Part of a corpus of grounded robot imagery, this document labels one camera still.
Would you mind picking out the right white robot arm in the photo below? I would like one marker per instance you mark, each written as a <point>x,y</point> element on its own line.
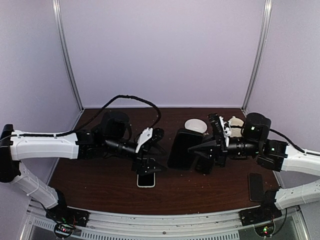
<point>299,161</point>

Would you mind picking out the right aluminium frame post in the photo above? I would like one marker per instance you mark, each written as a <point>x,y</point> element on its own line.
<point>263,36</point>

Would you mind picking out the white ceramic bowl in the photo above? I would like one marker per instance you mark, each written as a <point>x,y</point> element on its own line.
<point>196,125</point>

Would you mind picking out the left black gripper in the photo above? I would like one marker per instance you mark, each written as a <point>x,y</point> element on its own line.
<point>143,167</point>

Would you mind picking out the cream ceramic mug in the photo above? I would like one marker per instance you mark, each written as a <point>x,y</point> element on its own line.
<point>236,125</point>

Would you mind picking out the white-edged black phone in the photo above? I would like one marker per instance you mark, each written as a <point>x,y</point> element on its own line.
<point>146,180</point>

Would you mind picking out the clear white phone case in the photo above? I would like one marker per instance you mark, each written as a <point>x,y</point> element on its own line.
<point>146,180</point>

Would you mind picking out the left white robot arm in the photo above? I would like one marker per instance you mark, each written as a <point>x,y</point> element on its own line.
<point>16,145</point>

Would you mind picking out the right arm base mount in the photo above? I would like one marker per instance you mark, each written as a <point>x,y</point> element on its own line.
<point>262,218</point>

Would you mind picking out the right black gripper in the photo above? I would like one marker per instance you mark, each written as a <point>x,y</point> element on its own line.
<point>211,148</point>

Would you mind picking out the black phone edge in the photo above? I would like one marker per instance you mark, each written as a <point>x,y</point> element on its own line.
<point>256,187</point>

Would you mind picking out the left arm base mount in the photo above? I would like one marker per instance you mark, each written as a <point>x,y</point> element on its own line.
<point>69,222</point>

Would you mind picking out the aluminium frame post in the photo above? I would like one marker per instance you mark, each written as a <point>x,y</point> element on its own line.
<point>263,36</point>
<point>65,53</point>

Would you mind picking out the left aluminium frame post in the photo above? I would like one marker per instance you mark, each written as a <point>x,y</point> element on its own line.
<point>65,53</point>

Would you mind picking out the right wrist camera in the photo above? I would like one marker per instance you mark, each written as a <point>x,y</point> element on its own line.
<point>221,132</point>

